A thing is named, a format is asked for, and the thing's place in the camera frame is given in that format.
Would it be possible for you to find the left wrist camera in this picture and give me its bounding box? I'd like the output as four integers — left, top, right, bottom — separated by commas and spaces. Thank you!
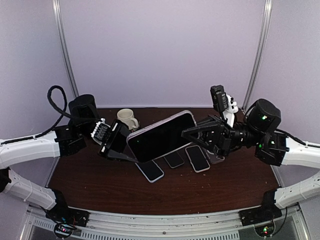
90, 118, 111, 146

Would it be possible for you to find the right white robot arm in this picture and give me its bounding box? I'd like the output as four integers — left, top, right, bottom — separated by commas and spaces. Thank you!
181, 98, 320, 169

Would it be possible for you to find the front aluminium rail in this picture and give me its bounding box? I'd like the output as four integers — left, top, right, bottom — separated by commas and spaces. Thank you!
22, 204, 308, 240

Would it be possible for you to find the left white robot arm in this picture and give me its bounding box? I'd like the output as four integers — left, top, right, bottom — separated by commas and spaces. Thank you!
0, 94, 132, 222

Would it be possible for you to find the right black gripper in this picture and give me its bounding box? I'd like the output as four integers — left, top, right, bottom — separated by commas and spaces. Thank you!
180, 114, 263, 158

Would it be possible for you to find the left aluminium frame post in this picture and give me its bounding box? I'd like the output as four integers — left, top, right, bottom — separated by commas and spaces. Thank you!
52, 0, 79, 98

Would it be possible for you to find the black phone white case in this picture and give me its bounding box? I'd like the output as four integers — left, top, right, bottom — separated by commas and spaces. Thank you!
185, 145, 210, 173
135, 160, 165, 183

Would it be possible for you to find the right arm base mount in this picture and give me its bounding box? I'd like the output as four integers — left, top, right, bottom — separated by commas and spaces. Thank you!
238, 189, 282, 238

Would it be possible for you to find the right aluminium frame post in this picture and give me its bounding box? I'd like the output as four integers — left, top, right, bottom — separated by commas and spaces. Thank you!
242, 0, 273, 110

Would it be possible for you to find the black phone white case right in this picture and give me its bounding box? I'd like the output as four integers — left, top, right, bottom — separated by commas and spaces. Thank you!
185, 145, 210, 173

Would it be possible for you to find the right black cable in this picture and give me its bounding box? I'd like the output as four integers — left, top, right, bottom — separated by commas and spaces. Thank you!
277, 128, 320, 148

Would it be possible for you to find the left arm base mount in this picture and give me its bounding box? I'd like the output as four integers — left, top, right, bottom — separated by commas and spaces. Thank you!
43, 188, 90, 240

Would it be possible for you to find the aluminium frame post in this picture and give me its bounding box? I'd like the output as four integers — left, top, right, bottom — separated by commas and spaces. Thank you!
52, 0, 79, 98
242, 0, 273, 110

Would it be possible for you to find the clear phone case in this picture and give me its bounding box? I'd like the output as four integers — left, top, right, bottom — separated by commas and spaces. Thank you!
204, 149, 225, 165

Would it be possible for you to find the cream ceramic mug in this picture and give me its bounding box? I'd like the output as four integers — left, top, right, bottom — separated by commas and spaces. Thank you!
116, 108, 140, 130

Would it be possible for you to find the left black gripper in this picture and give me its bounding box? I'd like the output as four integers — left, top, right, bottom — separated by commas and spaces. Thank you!
79, 118, 149, 163

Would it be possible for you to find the black phone white case middle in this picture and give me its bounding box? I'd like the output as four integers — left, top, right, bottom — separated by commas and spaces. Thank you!
135, 160, 165, 183

